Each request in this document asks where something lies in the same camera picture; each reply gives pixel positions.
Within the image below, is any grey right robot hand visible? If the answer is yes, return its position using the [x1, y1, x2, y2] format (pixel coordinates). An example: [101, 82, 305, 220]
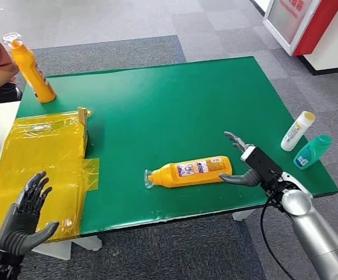
[219, 131, 263, 188]

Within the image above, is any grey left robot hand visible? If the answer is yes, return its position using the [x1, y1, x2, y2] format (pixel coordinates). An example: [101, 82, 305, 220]
[0, 171, 60, 257]

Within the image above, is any orange bottle with printed label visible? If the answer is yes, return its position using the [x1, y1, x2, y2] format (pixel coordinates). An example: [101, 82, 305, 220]
[2, 32, 57, 104]
[144, 155, 233, 190]

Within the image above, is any white bottle with yellow cap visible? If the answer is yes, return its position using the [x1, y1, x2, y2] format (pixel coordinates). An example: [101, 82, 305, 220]
[281, 111, 316, 152]

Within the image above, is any teal plastic bottle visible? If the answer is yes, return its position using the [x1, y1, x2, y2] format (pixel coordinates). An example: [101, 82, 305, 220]
[293, 134, 333, 170]

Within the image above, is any white table foot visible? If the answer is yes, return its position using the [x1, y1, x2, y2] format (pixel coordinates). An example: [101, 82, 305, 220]
[31, 236, 103, 261]
[232, 209, 256, 222]

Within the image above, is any yellow tape-wrapped box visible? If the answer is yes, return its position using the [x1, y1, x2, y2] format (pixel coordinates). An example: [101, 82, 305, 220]
[0, 107, 100, 249]

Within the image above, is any green-topped table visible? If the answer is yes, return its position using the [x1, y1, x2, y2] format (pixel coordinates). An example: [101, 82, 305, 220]
[16, 56, 338, 236]

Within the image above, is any red and white sign board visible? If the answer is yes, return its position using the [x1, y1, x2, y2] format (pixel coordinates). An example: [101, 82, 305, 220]
[262, 0, 338, 57]

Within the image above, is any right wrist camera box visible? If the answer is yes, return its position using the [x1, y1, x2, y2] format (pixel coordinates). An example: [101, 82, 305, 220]
[240, 146, 284, 191]

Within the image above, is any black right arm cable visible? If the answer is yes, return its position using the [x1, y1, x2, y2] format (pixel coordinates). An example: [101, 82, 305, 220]
[259, 195, 296, 280]

